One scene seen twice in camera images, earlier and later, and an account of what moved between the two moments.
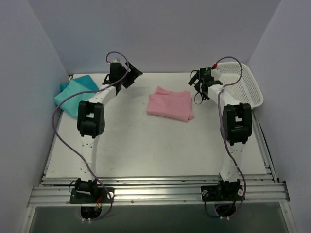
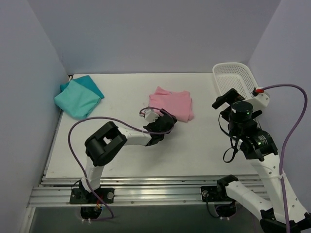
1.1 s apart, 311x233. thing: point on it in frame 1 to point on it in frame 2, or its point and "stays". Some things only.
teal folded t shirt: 75,91 stays
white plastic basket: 236,77 stays
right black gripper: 198,81 to 225,99
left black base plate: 93,195 stays
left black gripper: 131,74 to 166,120
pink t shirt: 176,105 stays
